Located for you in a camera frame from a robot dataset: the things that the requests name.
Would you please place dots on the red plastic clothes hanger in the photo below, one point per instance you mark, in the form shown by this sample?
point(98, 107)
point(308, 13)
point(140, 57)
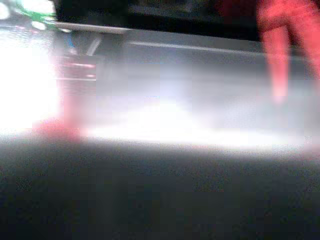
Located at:
point(275, 50)

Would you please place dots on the green plastic clothes hanger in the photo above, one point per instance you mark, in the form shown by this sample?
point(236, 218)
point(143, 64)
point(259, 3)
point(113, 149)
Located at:
point(37, 13)

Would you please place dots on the silver metal clothes rack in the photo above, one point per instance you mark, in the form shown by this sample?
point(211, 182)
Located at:
point(100, 28)

